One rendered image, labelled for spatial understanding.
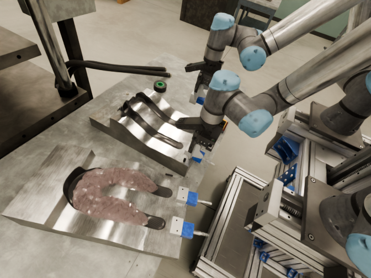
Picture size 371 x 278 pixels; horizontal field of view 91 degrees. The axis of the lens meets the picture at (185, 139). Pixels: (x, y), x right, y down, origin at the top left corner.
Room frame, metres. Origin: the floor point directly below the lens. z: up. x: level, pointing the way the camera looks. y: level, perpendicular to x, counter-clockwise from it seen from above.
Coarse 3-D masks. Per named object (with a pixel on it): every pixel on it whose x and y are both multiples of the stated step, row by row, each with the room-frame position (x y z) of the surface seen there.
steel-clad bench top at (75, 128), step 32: (160, 64) 1.20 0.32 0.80; (64, 128) 0.45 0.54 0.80; (0, 160) 0.24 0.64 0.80; (32, 160) 0.27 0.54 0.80; (128, 160) 0.39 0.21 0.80; (0, 192) 0.14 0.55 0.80; (0, 224) 0.05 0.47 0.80; (0, 256) -0.02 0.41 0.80; (32, 256) 0.00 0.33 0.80; (64, 256) 0.02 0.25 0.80; (96, 256) 0.04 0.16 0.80; (128, 256) 0.06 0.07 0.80
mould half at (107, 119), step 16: (128, 96) 0.71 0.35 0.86; (160, 96) 0.71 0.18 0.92; (96, 112) 0.55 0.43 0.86; (112, 112) 0.57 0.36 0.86; (144, 112) 0.57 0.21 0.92; (176, 112) 0.67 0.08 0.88; (96, 128) 0.50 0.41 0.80; (112, 128) 0.48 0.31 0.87; (128, 128) 0.46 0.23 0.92; (160, 128) 0.54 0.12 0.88; (176, 128) 0.57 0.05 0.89; (128, 144) 0.46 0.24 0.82; (144, 144) 0.44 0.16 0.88; (160, 144) 0.46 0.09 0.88; (160, 160) 0.42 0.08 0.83; (176, 160) 0.40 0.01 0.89; (192, 160) 0.42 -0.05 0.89
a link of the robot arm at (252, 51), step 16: (320, 0) 0.66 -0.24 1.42; (336, 0) 0.65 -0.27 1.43; (352, 0) 0.65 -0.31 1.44; (288, 16) 0.67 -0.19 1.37; (304, 16) 0.64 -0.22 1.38; (320, 16) 0.64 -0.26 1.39; (336, 16) 0.66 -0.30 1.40; (272, 32) 0.64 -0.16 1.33; (288, 32) 0.63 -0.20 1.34; (304, 32) 0.64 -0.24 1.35; (240, 48) 0.67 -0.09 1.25; (256, 48) 0.61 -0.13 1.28; (272, 48) 0.63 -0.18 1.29; (256, 64) 0.60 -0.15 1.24
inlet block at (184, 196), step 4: (180, 188) 0.29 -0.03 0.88; (184, 188) 0.30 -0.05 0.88; (188, 188) 0.30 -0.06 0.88; (180, 192) 0.28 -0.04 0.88; (184, 192) 0.28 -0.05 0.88; (188, 192) 0.29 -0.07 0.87; (192, 192) 0.30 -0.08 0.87; (176, 196) 0.28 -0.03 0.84; (180, 196) 0.26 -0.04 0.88; (184, 196) 0.27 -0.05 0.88; (188, 196) 0.28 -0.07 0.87; (192, 196) 0.28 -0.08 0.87; (196, 196) 0.29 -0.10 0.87; (176, 200) 0.25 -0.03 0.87; (180, 200) 0.25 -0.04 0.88; (184, 200) 0.25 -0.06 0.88; (188, 200) 0.26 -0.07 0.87; (192, 200) 0.27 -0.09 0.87; (196, 200) 0.27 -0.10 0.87; (200, 200) 0.28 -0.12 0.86; (204, 200) 0.28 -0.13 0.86; (188, 204) 0.26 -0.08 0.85; (192, 204) 0.26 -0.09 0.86; (196, 204) 0.26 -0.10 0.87; (208, 204) 0.28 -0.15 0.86
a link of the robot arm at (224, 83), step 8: (216, 72) 0.45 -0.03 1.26; (224, 72) 0.46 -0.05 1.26; (232, 72) 0.47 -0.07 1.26; (216, 80) 0.43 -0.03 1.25; (224, 80) 0.43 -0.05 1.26; (232, 80) 0.43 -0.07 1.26; (240, 80) 0.45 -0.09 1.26; (208, 88) 0.45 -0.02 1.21; (216, 88) 0.42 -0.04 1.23; (224, 88) 0.41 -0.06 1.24; (232, 88) 0.42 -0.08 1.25; (208, 96) 0.43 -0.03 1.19; (216, 96) 0.41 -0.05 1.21; (224, 96) 0.41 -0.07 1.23; (208, 104) 0.42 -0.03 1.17; (216, 104) 0.41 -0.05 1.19; (208, 112) 0.42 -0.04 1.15; (216, 112) 0.42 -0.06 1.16
